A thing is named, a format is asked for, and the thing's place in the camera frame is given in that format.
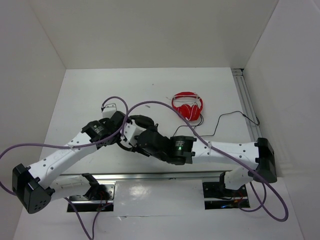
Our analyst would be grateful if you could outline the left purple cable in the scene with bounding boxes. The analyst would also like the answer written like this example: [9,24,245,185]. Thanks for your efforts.
[0,96,130,240]

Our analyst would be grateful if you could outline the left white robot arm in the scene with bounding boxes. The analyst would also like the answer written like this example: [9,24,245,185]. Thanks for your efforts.
[12,111,131,214]

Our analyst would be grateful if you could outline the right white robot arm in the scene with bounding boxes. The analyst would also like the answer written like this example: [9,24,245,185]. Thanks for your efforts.
[129,126,278,196]

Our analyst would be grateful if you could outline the aluminium side rail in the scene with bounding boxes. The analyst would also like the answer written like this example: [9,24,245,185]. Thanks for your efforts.
[231,68,262,141]

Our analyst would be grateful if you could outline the purple cable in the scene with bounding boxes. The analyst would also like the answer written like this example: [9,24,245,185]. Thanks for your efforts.
[0,96,130,240]
[119,100,289,222]

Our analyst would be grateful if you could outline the black headset cable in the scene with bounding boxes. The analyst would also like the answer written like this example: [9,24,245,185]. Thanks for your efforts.
[173,111,261,138]

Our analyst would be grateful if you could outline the aluminium front rail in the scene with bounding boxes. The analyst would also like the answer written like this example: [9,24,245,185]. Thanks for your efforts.
[56,170,236,182]

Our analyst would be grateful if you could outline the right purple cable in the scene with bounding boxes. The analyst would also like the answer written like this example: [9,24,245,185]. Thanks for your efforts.
[119,100,289,222]

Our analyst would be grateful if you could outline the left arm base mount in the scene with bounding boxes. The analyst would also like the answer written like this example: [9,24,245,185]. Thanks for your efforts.
[68,173,116,213]

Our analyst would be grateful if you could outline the black headset with microphone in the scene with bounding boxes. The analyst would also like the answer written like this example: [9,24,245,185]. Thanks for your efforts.
[116,115,158,157]

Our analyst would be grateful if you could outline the red headphones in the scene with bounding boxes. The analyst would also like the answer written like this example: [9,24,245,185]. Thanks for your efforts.
[166,91,204,122]

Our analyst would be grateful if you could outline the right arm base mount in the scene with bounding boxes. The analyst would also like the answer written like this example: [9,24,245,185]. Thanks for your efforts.
[202,172,250,210]

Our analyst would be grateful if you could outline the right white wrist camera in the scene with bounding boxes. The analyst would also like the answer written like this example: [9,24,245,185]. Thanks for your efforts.
[122,123,137,147]

